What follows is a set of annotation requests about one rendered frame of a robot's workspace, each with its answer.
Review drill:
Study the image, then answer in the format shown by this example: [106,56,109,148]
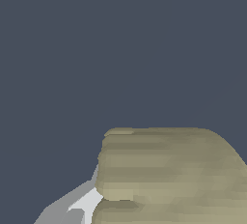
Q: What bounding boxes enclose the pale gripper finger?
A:
[33,164,104,224]

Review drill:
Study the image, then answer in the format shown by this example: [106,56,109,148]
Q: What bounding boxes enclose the olive tan blocky object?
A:
[91,126,247,224]

